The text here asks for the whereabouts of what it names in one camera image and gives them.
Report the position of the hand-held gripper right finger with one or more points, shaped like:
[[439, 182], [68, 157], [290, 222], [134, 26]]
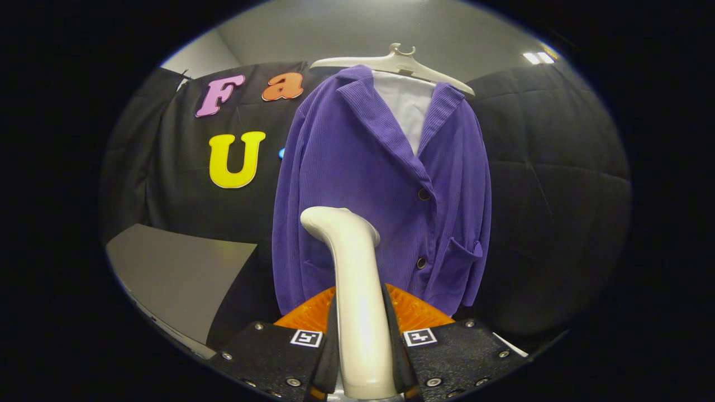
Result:
[[452, 357]]

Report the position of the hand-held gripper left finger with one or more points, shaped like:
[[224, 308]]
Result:
[[279, 360]]

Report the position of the white garment steamer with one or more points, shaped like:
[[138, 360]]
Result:
[[357, 296]]

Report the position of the white shirt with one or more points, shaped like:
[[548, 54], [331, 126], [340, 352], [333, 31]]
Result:
[[408, 106]]

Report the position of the white sheet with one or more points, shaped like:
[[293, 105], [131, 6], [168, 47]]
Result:
[[511, 346]]

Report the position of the black backdrop cloth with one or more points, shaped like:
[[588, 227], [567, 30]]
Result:
[[558, 195]]

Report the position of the white plastic hanger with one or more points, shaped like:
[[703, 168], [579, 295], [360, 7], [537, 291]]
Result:
[[402, 61]]

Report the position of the ceiling light panel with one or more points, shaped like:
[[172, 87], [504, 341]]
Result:
[[538, 57]]

